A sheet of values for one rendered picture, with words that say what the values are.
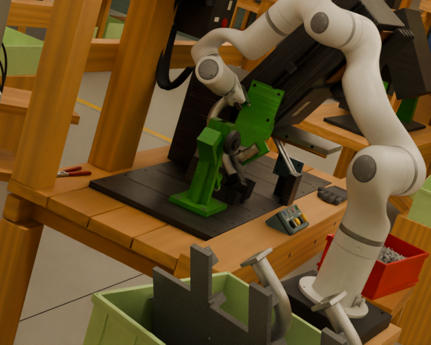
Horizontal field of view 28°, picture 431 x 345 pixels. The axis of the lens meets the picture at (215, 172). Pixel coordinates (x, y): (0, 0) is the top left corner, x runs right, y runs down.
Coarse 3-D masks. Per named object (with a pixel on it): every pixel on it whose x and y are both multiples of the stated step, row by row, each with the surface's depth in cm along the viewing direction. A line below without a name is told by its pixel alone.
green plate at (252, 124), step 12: (252, 84) 276; (264, 84) 274; (252, 96) 275; (264, 96) 274; (276, 96) 272; (252, 108) 275; (264, 108) 273; (276, 108) 272; (240, 120) 275; (252, 120) 274; (264, 120) 273; (240, 132) 275; (252, 132) 274; (264, 132) 272; (240, 144) 275
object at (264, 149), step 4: (260, 140) 272; (260, 144) 272; (264, 144) 272; (260, 148) 272; (264, 148) 271; (268, 148) 272; (264, 152) 271; (268, 152) 272; (252, 156) 272; (256, 156) 272; (260, 156) 272; (248, 160) 273; (252, 160) 273; (244, 164) 273
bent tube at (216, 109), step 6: (240, 84) 273; (246, 96) 273; (216, 102) 276; (222, 102) 274; (216, 108) 275; (222, 108) 276; (210, 114) 275; (216, 114) 275; (222, 156) 272; (228, 156) 273; (222, 162) 272; (228, 162) 272; (228, 168) 271; (234, 168) 272; (228, 174) 271; (234, 174) 273
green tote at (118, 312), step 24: (144, 288) 178; (216, 288) 197; (240, 288) 196; (96, 312) 168; (120, 312) 164; (144, 312) 181; (240, 312) 196; (96, 336) 168; (120, 336) 164; (144, 336) 159; (288, 336) 187; (312, 336) 183
